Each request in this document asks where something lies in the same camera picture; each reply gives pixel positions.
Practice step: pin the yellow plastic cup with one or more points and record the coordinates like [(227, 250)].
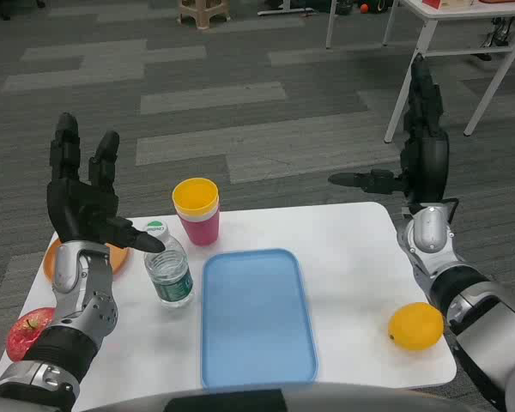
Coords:
[(195, 197)]

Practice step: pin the silver robot chest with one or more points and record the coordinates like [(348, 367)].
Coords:
[(266, 399)]

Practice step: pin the pink plastic cup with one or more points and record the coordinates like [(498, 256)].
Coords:
[(201, 229)]

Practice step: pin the yellow lemon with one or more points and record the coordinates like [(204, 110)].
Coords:
[(416, 326)]

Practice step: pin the small orange ball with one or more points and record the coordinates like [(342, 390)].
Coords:
[(363, 7)]

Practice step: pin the blue plastic tray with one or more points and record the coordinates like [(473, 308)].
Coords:
[(257, 317)]

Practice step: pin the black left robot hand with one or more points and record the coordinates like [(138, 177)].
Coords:
[(79, 206)]

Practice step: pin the white cup between cups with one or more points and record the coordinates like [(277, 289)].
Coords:
[(197, 216)]

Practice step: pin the beige plastic stool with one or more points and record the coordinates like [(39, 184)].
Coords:
[(202, 10)]

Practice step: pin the white metal table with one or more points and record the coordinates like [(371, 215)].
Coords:
[(450, 43)]

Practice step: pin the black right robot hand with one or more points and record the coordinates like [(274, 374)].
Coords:
[(429, 159)]

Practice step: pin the clear plastic water bottle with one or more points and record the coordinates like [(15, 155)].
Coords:
[(169, 270)]

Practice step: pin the orange plastic plate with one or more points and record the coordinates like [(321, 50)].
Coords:
[(119, 259)]

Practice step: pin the red apple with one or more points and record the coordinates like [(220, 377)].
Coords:
[(23, 335)]

